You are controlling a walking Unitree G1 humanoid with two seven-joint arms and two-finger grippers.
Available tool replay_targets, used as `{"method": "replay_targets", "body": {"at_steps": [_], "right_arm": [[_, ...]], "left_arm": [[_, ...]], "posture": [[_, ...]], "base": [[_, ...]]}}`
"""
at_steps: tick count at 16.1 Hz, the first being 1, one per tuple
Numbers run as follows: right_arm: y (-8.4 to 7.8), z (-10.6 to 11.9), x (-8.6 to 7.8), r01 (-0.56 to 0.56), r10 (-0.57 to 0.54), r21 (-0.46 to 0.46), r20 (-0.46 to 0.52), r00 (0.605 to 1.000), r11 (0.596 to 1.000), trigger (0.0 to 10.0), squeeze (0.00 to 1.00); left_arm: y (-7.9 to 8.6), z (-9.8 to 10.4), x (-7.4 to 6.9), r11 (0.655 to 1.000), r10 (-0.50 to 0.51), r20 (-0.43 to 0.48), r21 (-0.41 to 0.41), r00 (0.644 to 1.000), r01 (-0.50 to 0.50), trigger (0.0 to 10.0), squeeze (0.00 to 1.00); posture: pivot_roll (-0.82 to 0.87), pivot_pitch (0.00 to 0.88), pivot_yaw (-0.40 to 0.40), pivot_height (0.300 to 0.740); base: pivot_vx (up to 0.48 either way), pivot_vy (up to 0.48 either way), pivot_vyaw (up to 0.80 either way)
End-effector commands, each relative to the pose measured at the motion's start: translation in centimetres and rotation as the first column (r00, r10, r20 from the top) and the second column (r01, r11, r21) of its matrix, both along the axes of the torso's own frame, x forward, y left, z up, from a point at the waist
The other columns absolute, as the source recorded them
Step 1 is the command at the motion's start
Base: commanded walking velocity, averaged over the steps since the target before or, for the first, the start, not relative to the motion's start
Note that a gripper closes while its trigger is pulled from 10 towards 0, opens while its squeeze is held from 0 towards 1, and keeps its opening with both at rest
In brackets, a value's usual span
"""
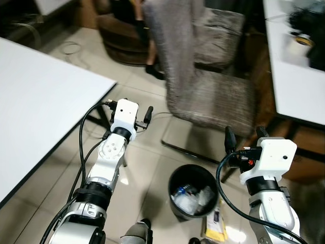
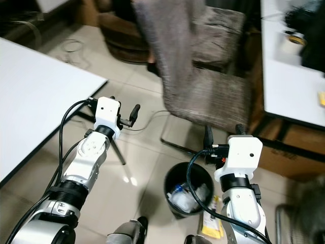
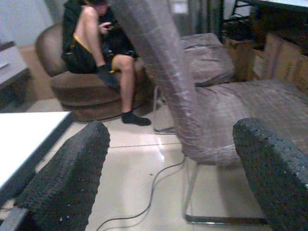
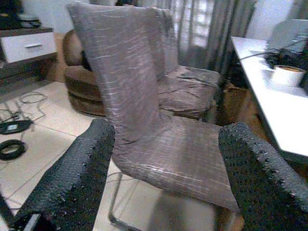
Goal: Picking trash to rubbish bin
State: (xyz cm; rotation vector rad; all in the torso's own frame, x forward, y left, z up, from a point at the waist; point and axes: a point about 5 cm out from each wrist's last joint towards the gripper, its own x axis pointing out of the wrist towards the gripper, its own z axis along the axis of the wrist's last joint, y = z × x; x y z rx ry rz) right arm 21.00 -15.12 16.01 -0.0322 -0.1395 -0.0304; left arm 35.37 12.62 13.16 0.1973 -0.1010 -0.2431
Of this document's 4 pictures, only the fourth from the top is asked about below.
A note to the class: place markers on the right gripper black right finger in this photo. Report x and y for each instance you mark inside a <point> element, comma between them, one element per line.
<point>264,192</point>

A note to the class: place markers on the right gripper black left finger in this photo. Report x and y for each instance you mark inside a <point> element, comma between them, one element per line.
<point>72,183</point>

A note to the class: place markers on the black flat round device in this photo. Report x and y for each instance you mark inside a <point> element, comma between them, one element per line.
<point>14,126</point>

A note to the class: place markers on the brown round pouf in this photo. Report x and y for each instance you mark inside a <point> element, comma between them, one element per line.
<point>81,91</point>

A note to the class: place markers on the white tape roll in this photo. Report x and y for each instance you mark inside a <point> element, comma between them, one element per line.
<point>286,75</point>

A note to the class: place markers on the grey fabric covered chair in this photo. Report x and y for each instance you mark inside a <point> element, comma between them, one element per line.
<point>187,91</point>
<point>125,72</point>

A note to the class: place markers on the brown cabinet with white drawer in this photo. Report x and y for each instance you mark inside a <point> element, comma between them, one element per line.
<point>26,47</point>

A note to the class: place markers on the grey curtain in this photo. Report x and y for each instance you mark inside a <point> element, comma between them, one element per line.
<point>204,29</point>

